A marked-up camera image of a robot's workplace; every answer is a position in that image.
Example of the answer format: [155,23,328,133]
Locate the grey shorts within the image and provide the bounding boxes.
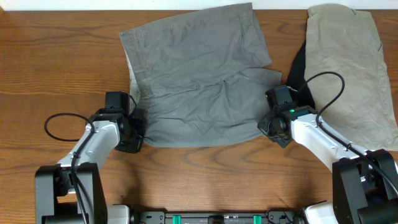
[119,3,282,147]

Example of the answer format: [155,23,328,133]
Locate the khaki shorts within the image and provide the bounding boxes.
[304,4,397,151]

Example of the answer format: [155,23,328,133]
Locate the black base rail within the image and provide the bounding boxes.
[130,209,306,224]

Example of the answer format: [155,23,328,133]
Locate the black garment with logo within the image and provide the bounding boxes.
[286,41,315,109]

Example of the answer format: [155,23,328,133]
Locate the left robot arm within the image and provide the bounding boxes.
[35,107,145,223]

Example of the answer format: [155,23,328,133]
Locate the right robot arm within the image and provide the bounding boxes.
[257,105,397,223]

